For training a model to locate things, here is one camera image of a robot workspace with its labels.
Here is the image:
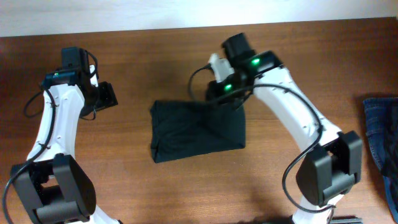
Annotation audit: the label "black nike t-shirt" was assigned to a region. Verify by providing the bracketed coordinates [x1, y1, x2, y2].
[150, 100, 246, 163]

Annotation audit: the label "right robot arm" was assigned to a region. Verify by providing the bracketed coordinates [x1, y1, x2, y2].
[206, 33, 363, 223]

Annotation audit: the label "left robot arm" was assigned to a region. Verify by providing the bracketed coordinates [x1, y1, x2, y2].
[4, 47, 119, 223]

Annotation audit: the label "blue denim jeans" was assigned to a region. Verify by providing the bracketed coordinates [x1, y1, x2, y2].
[363, 97, 397, 222]

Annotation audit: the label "right black camera cable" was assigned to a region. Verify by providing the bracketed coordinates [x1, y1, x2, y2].
[187, 63, 336, 214]

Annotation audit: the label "black camera cable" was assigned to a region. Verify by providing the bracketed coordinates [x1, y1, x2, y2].
[187, 63, 336, 214]
[1, 49, 100, 224]

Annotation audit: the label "left black camera cable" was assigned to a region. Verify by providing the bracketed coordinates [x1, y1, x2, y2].
[1, 49, 100, 224]

